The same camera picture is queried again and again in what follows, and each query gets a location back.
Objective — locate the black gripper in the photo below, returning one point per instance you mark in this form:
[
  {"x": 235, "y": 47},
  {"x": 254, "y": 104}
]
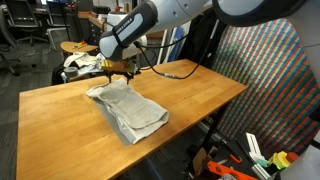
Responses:
[{"x": 119, "y": 72}]

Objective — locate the white woven towel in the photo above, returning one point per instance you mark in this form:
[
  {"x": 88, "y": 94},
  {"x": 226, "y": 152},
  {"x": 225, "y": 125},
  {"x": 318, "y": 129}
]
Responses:
[{"x": 133, "y": 106}]

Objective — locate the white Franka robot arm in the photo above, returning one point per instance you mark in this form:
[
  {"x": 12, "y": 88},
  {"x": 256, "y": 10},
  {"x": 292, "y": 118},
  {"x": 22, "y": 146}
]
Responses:
[{"x": 133, "y": 26}]

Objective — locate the crumpled white cloth pile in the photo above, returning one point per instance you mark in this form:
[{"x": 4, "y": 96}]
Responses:
[{"x": 83, "y": 60}]

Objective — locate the small yellow red tool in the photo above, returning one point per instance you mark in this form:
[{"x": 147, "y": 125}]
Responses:
[{"x": 80, "y": 44}]

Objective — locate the round wooden side table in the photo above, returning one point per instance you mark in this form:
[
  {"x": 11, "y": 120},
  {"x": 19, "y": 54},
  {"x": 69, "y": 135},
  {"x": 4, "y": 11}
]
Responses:
[{"x": 75, "y": 47}]

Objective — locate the black bottle red top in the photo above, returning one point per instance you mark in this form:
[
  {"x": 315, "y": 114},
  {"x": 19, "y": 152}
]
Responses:
[{"x": 117, "y": 8}]

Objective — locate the black equipment case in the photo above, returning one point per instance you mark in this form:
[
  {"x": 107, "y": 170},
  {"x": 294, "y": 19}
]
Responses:
[{"x": 100, "y": 10}]

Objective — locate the black table leg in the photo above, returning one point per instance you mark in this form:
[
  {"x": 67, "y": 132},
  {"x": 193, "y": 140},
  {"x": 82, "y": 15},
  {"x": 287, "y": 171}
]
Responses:
[{"x": 213, "y": 133}]

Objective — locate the small open cardboard box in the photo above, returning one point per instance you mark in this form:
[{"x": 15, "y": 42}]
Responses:
[{"x": 201, "y": 160}]

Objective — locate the black tool board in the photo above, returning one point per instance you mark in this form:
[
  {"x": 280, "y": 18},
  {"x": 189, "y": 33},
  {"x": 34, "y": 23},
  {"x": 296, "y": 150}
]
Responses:
[{"x": 233, "y": 146}]

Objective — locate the orange spirit level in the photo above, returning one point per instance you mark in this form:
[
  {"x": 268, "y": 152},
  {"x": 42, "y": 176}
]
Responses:
[{"x": 223, "y": 170}]

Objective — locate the white aluminium extrusion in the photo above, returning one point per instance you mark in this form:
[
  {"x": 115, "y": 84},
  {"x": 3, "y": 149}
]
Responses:
[
  {"x": 261, "y": 171},
  {"x": 254, "y": 145}
]

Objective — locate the multicolour patterned backdrop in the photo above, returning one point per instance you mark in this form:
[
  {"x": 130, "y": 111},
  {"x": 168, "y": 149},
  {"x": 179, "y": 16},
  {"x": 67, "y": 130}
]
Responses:
[{"x": 273, "y": 83}]

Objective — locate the yellow green plastic part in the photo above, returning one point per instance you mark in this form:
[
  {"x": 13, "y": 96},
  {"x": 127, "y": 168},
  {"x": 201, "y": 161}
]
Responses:
[{"x": 279, "y": 160}]

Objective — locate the orange red cap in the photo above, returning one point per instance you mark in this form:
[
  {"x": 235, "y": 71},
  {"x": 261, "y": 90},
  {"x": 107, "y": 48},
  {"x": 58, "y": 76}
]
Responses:
[{"x": 292, "y": 157}]

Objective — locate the white plastic bucket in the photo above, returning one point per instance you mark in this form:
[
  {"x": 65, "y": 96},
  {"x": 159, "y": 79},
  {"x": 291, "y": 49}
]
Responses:
[{"x": 303, "y": 166}]

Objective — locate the grey duct tape roll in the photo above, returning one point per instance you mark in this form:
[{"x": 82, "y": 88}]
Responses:
[{"x": 70, "y": 71}]

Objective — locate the silver metal rail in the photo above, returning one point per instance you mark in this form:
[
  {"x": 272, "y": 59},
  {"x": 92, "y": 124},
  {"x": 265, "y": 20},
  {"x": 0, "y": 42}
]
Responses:
[{"x": 208, "y": 128}]

